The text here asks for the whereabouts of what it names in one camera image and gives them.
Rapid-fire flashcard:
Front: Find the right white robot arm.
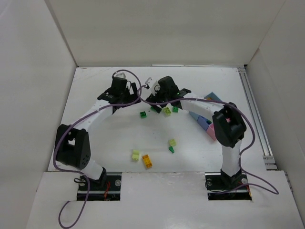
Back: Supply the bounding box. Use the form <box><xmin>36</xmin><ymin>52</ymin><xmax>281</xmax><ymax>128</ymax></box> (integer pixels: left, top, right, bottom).
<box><xmin>145</xmin><ymin>76</ymin><xmax>246</xmax><ymax>189</ymax></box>

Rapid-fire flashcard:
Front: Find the small green lego brick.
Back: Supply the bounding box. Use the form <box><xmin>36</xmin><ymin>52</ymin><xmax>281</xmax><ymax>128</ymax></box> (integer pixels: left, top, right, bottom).
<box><xmin>140</xmin><ymin>111</ymin><xmax>147</xmax><ymax>118</ymax></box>

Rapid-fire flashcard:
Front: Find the pink container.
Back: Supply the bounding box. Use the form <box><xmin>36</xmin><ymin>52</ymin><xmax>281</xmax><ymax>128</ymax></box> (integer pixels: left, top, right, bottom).
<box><xmin>206</xmin><ymin>123</ymin><xmax>217</xmax><ymax>141</ymax></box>

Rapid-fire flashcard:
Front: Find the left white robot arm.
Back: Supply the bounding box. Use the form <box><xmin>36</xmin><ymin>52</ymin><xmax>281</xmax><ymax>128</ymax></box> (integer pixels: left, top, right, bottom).
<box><xmin>53</xmin><ymin>76</ymin><xmax>139</xmax><ymax>186</ymax></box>

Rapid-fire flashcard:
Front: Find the lime lego brick upside down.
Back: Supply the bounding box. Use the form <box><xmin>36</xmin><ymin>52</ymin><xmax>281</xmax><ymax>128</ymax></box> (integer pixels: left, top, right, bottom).
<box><xmin>163</xmin><ymin>107</ymin><xmax>172</xmax><ymax>117</ymax></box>

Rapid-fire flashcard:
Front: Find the pale yellow lego brick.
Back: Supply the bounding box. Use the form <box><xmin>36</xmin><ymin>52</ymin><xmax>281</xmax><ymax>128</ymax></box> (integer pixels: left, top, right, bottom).
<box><xmin>132</xmin><ymin>149</ymin><xmax>140</xmax><ymax>161</ymax></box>

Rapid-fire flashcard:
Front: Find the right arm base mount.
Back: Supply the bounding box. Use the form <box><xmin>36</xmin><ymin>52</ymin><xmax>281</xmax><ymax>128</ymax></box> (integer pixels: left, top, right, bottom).
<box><xmin>205</xmin><ymin>172</ymin><xmax>252</xmax><ymax>201</ymax></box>

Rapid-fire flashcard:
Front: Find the aluminium rail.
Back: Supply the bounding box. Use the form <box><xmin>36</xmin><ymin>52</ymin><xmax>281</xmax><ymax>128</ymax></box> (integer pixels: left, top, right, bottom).
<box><xmin>237</xmin><ymin>67</ymin><xmax>278</xmax><ymax>170</ymax></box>

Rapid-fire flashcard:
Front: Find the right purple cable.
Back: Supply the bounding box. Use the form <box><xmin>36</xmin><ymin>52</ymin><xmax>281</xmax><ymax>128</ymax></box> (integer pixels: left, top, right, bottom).
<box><xmin>136</xmin><ymin>84</ymin><xmax>280</xmax><ymax>195</ymax></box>

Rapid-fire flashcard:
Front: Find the blue container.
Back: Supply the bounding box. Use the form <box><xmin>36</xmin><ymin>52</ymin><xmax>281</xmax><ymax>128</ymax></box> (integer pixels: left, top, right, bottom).
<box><xmin>204</xmin><ymin>92</ymin><xmax>221</xmax><ymax>101</ymax></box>

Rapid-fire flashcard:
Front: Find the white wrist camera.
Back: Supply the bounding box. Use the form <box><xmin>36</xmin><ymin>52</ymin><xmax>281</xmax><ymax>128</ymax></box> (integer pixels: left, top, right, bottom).
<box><xmin>112</xmin><ymin>71</ymin><xmax>126</xmax><ymax>79</ymax></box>
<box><xmin>145</xmin><ymin>77</ymin><xmax>160</xmax><ymax>96</ymax></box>

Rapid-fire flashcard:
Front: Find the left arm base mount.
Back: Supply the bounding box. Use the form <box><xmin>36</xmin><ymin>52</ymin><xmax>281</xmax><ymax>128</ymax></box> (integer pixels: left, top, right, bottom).
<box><xmin>73</xmin><ymin>172</ymin><xmax>122</xmax><ymax>201</ymax></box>

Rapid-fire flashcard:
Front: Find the orange long lego brick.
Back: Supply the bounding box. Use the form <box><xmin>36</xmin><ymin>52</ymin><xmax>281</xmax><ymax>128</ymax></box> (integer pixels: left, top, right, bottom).
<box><xmin>142</xmin><ymin>155</ymin><xmax>153</xmax><ymax>169</ymax></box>

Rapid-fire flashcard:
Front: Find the purple cable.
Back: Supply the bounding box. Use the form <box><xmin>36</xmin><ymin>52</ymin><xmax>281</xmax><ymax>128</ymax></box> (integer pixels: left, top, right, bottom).
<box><xmin>136</xmin><ymin>84</ymin><xmax>280</xmax><ymax>195</ymax></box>
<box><xmin>52</xmin><ymin>70</ymin><xmax>143</xmax><ymax>229</ymax></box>

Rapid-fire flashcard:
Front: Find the small green lego piece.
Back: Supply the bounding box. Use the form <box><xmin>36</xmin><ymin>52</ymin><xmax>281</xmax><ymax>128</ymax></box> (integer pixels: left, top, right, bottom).
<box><xmin>168</xmin><ymin>146</ymin><xmax>175</xmax><ymax>153</ymax></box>

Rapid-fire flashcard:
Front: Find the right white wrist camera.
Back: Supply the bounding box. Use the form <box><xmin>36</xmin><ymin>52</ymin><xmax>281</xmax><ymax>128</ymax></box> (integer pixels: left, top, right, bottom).
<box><xmin>145</xmin><ymin>77</ymin><xmax>160</xmax><ymax>96</ymax></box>

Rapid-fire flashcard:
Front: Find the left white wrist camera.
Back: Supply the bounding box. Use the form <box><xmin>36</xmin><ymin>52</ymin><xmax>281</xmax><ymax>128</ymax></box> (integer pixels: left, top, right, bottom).
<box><xmin>112</xmin><ymin>71</ymin><xmax>126</xmax><ymax>79</ymax></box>

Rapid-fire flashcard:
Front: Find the lime lego brick centre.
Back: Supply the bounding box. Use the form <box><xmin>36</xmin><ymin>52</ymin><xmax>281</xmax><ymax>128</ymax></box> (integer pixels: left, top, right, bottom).
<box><xmin>168</xmin><ymin>139</ymin><xmax>177</xmax><ymax>147</ymax></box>

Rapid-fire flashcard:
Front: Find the green lego brick studs up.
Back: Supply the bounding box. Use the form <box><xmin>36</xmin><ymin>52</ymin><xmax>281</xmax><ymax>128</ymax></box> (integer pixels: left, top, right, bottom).
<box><xmin>173</xmin><ymin>106</ymin><xmax>179</xmax><ymax>113</ymax></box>

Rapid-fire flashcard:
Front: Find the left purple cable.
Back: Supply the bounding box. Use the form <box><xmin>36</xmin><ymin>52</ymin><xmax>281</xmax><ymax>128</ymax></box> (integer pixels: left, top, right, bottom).
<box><xmin>52</xmin><ymin>70</ymin><xmax>143</xmax><ymax>229</ymax></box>

